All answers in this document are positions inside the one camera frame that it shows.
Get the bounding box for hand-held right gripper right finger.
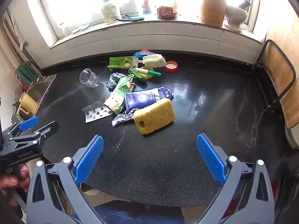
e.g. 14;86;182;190
184;133;275;224

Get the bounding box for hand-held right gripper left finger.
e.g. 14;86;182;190
26;135;110;224

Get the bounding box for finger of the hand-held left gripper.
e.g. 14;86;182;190
2;116;39;143
9;121;59;150

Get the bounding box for green plastic toy frame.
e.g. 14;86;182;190
128;66;147;81

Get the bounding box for white marker green cap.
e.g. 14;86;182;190
135;68;162;77

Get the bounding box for person's left hand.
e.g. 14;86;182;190
0;163;31;207

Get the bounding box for yellow cup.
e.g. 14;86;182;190
19;92;38;115

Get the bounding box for stainless steel sink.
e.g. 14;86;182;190
14;74;58;123

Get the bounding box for silver blister pack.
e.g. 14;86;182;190
82;99;115;123

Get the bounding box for green cloth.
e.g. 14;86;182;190
15;61;39;85

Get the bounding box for crumpled silver foil wrapper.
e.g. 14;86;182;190
112;111;137;127

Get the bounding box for clear plastic cup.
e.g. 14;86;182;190
79;68;101;88

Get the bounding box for yellow sponge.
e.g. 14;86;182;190
134;98;175;135

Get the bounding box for person's blue jeans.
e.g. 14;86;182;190
70;205;194;224

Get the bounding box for torn green white carton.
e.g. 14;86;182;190
104;74;136;115

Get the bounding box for crumpled grey wrapper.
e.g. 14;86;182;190
106;73;127;91

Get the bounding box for purple foil pouch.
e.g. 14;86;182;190
124;87;174;111

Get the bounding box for green medicine box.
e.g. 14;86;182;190
108;56;138;71

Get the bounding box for red jar lid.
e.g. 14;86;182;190
165;60;179;71

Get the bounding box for yellow plastic spool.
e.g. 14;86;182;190
138;66;156;81

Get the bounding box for white foam sponge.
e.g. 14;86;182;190
134;54;167;69

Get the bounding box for blue pink snack wrapper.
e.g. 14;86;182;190
133;49;156;61

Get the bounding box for dish soap bottle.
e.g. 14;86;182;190
101;0;118;24

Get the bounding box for wooden vase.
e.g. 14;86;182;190
200;0;227;28

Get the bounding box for jar of dried red spice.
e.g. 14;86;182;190
156;6;178;20

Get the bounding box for small red capped bottle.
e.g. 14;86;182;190
142;0;152;15

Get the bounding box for wooden chair black frame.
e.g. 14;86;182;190
253;39;299;148

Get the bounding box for blue handled scissors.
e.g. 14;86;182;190
115;14;145;22

